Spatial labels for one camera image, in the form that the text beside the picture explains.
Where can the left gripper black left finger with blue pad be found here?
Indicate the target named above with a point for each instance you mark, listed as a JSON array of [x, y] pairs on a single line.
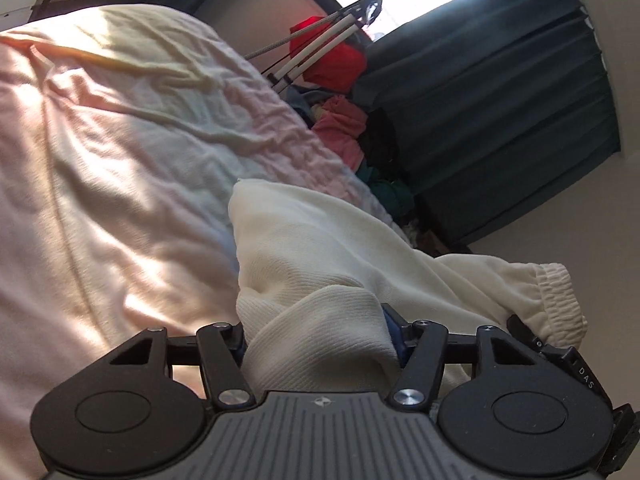
[[221, 347]]

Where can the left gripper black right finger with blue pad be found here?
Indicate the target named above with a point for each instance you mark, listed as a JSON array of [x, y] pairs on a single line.
[[420, 347]]

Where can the cream zip-up sweat garment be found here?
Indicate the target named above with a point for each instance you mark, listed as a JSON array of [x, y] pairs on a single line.
[[316, 274]]

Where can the green clothes heap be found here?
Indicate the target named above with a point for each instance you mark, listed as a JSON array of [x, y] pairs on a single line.
[[394, 196]]

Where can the pink clothes pile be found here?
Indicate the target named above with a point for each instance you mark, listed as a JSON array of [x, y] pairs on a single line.
[[338, 124]]

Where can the pastel pink bed sheet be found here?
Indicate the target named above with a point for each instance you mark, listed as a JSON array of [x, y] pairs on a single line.
[[123, 131]]

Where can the right teal curtain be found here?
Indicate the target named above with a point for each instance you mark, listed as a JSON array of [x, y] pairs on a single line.
[[496, 107]]

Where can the red cloth on steamer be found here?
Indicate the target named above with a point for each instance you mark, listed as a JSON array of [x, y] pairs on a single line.
[[338, 69]]

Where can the garment steamer on pole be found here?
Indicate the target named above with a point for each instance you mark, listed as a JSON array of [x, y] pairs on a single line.
[[320, 50]]

